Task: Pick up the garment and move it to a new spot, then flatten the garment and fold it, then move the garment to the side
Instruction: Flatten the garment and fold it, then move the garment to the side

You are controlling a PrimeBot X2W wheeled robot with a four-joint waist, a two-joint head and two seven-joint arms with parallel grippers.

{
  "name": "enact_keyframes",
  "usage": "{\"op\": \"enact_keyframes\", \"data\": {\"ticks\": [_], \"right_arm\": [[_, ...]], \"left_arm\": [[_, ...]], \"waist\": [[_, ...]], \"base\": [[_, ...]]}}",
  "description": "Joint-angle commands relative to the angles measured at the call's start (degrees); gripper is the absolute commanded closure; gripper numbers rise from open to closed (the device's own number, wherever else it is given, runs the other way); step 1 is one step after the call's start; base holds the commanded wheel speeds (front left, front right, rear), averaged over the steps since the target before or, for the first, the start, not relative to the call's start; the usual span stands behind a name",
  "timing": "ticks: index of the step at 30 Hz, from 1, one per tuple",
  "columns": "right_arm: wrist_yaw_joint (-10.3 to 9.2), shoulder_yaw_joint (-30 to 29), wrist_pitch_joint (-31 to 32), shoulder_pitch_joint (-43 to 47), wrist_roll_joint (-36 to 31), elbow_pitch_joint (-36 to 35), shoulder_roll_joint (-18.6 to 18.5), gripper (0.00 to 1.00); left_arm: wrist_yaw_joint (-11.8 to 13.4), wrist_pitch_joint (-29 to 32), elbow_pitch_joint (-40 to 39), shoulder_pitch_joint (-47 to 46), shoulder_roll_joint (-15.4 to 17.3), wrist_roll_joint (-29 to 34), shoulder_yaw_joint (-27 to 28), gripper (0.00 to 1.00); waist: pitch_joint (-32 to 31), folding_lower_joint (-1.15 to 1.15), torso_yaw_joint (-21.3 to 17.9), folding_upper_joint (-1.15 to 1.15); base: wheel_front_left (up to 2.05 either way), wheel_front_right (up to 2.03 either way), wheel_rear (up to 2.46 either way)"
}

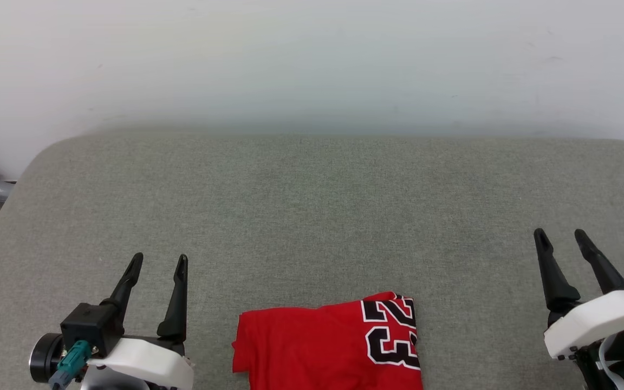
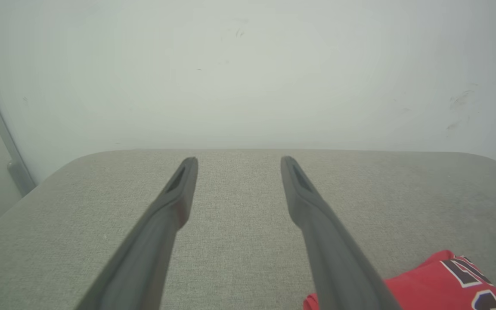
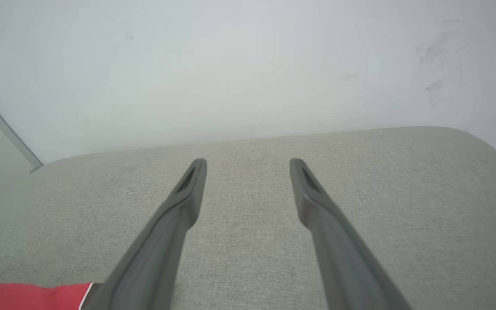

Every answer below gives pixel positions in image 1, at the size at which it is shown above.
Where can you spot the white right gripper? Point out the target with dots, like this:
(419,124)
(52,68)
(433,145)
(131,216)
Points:
(593,322)

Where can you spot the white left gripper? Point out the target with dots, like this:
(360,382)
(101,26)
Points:
(149,360)

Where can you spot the red basketball jersey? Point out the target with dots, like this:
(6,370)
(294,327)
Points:
(312,346)

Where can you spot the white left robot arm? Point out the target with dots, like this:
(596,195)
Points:
(111,381)

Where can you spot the grey fabric sofa cushion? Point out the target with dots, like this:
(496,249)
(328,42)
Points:
(317,216)

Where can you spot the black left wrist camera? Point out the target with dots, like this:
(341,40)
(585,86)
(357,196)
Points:
(87,330)

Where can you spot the teal left camera connector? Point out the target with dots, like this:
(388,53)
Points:
(71,363)

